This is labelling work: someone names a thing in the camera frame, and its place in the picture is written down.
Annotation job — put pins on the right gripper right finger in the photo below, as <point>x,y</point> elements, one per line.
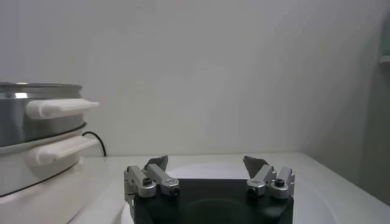
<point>262,178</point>

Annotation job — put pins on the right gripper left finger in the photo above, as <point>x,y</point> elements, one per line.
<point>163,179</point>

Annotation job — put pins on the stainless steel steamer basket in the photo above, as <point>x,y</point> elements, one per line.
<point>15,121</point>

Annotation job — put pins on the white round plate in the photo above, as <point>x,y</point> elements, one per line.
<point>310,201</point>

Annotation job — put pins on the white electric cooker base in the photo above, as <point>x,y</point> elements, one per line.
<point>30,179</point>

